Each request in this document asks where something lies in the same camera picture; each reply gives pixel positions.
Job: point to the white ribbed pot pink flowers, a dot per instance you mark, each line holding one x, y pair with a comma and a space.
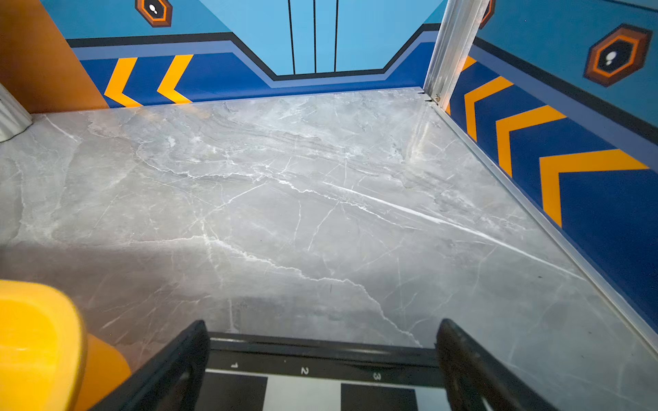
14, 118

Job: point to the black white chessboard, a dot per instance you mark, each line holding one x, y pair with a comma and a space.
273, 373

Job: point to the yellow plastic storage tray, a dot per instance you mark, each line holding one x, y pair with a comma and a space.
48, 359

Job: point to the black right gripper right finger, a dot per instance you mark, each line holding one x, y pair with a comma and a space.
476, 380

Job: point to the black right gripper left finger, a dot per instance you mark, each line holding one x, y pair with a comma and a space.
171, 380

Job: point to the aluminium corner post right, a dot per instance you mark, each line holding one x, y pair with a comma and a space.
461, 21

